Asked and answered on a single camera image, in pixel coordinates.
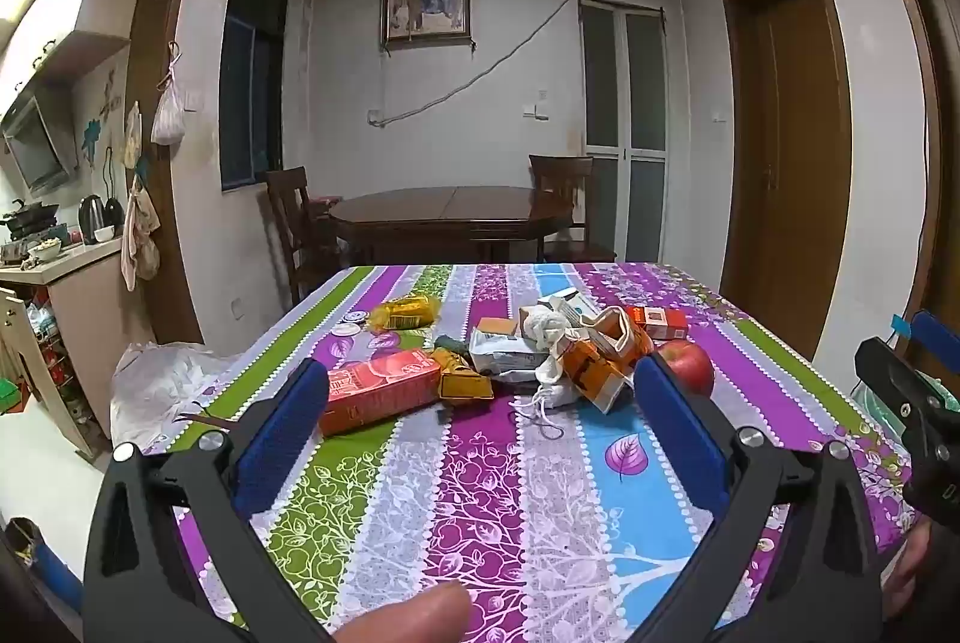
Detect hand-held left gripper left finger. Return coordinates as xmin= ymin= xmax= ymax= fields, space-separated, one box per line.
xmin=81 ymin=358 xmax=335 ymax=643

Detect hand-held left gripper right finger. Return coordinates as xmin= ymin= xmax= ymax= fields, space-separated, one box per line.
xmin=634 ymin=354 xmax=886 ymax=643

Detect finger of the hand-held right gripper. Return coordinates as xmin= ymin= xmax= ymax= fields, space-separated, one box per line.
xmin=910 ymin=311 xmax=960 ymax=381
xmin=853 ymin=335 xmax=947 ymax=464

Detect green lined trash bin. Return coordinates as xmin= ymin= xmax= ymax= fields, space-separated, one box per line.
xmin=855 ymin=374 xmax=940 ymax=423

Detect red orange carton box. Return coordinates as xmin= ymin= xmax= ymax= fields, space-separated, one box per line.
xmin=319 ymin=349 xmax=442 ymax=438

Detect orange white torn carton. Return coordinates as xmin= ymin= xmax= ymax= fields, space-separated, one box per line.
xmin=561 ymin=307 xmax=655 ymax=416

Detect white cloth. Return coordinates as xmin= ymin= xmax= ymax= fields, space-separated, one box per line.
xmin=520 ymin=304 xmax=575 ymax=345

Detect white foil packet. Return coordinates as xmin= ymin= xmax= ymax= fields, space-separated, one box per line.
xmin=469 ymin=326 xmax=560 ymax=387

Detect person's right hand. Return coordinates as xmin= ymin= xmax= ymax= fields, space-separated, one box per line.
xmin=883 ymin=523 xmax=960 ymax=623

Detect person's left hand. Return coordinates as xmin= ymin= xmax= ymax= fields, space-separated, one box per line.
xmin=328 ymin=581 xmax=475 ymax=643

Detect red apple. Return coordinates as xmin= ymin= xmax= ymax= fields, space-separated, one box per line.
xmin=655 ymin=341 xmax=716 ymax=395

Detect red cigarette box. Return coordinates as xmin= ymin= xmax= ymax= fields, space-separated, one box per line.
xmin=625 ymin=305 xmax=689 ymax=342

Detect yellow snack packet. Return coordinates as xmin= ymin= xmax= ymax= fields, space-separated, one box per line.
xmin=370 ymin=295 xmax=441 ymax=331

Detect white blue carton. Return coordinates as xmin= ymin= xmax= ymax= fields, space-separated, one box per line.
xmin=538 ymin=287 xmax=602 ymax=330

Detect dark wooden chair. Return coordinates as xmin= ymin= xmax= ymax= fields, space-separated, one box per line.
xmin=528 ymin=154 xmax=617 ymax=263
xmin=265 ymin=166 xmax=346 ymax=303

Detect striped floral tablecloth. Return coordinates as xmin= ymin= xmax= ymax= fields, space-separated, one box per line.
xmin=112 ymin=263 xmax=922 ymax=643

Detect hanging kitchen cloths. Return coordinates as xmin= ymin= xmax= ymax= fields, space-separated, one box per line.
xmin=120 ymin=101 xmax=163 ymax=293

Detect kitchen counter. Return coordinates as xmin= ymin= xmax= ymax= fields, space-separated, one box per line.
xmin=0 ymin=236 xmax=127 ymax=460

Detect brown panelled wooden door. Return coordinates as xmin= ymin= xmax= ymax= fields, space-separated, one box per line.
xmin=871 ymin=0 xmax=960 ymax=381

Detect dark wooden dining table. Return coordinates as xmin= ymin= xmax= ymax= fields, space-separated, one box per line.
xmin=328 ymin=185 xmax=577 ymax=263

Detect blue container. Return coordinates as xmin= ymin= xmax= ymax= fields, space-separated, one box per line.
xmin=30 ymin=538 xmax=85 ymax=614

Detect electric kettle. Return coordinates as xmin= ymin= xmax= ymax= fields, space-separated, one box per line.
xmin=78 ymin=194 xmax=107 ymax=246

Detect frosted glass double door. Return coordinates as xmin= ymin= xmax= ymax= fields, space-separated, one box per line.
xmin=579 ymin=0 xmax=670 ymax=263

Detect hanging white plastic bag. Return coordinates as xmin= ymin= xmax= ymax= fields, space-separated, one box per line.
xmin=151 ymin=41 xmax=187 ymax=147

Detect black wok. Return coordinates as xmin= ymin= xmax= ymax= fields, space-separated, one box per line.
xmin=0 ymin=200 xmax=61 ymax=241

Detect dark window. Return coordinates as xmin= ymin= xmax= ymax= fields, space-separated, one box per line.
xmin=220 ymin=0 xmax=290 ymax=192

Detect range hood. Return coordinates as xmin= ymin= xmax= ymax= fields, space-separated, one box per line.
xmin=0 ymin=86 xmax=80 ymax=196

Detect white drawstring pouch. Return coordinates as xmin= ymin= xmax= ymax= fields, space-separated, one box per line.
xmin=516 ymin=343 xmax=582 ymax=441

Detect light wooden frame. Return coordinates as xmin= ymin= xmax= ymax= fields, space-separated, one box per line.
xmin=0 ymin=285 xmax=80 ymax=460

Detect grey wall cable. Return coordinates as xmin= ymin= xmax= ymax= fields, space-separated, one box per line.
xmin=367 ymin=0 xmax=583 ymax=128

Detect framed wall picture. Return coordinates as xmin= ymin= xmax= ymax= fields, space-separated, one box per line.
xmin=380 ymin=0 xmax=473 ymax=49

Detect kitchen wall cabinet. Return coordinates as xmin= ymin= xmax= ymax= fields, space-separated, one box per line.
xmin=0 ymin=0 xmax=134 ymax=115

